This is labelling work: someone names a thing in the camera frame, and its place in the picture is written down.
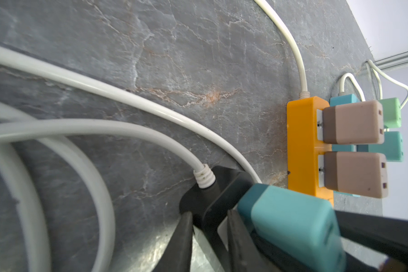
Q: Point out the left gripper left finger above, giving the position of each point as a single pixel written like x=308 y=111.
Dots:
x=178 y=253

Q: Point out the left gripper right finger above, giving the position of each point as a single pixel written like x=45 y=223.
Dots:
x=244 y=256

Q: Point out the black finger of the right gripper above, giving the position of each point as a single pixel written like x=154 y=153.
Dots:
x=386 y=235

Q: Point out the black power strip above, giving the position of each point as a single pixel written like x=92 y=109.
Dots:
x=209 y=208

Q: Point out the teal plug adapter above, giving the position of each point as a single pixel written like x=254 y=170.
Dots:
x=303 y=226

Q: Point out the orange power strip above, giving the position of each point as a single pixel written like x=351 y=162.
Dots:
x=304 y=147

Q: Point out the pink adapter orange strip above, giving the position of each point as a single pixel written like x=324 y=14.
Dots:
x=363 y=174
x=354 y=124

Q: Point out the green adapter on teal strip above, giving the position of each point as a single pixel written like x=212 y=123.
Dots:
x=392 y=113

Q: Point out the teal power strip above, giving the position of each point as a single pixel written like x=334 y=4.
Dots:
x=341 y=100

